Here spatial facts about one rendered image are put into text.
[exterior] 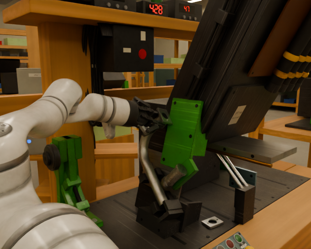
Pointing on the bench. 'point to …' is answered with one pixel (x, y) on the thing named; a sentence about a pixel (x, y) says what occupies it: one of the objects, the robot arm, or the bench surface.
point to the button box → (234, 242)
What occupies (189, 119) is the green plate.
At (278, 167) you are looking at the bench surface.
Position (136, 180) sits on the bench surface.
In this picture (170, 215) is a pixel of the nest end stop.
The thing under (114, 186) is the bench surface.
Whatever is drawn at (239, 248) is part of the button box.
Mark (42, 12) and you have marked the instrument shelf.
